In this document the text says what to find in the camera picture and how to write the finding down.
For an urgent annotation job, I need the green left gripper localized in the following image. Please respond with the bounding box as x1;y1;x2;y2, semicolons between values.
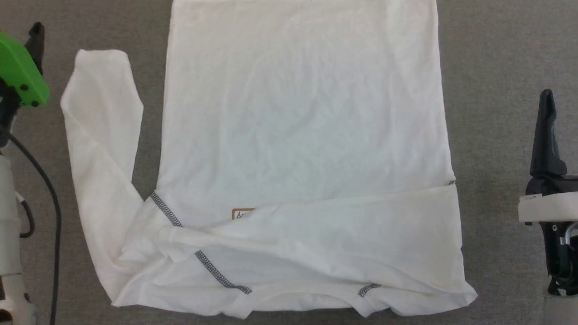
0;21;50;108

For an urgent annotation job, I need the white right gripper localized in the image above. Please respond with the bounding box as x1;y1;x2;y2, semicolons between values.
518;89;578;295

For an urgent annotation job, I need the white long-sleeve shirt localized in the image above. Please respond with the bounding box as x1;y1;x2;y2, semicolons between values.
60;0;478;320

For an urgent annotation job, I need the grey fabric upholstered surface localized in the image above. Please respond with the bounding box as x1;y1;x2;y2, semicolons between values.
0;0;578;325

